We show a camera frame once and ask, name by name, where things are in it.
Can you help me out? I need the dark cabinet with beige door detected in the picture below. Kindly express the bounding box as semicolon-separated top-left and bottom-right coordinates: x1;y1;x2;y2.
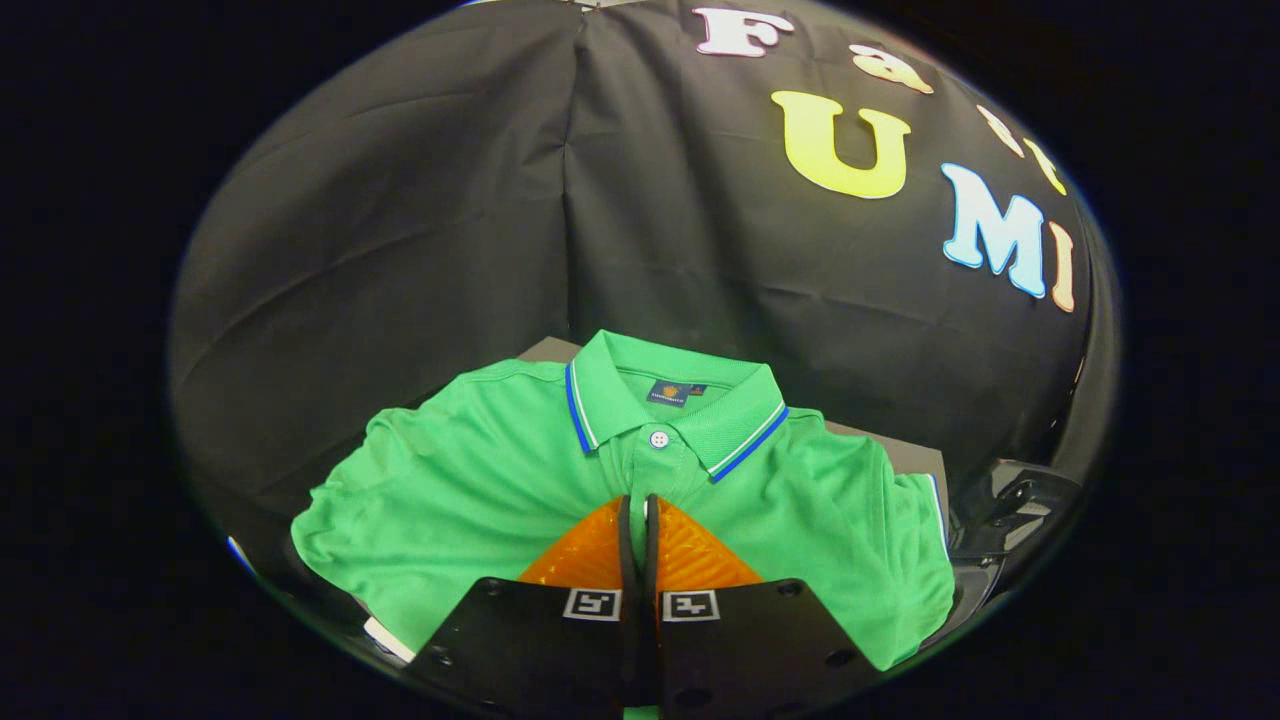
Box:
225;337;951;666

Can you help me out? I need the green polo shirt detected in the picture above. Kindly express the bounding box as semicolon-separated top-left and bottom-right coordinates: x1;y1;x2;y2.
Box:
290;330;956;720

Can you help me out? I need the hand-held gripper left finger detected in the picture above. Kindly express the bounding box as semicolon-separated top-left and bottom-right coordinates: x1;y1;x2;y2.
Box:
405;495;642;720

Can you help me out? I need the grey washing machine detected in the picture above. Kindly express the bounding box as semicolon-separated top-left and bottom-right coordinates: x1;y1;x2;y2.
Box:
945;545;1051;641

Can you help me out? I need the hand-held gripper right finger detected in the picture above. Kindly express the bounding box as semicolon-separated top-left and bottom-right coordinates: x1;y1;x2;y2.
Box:
645;495;886;720

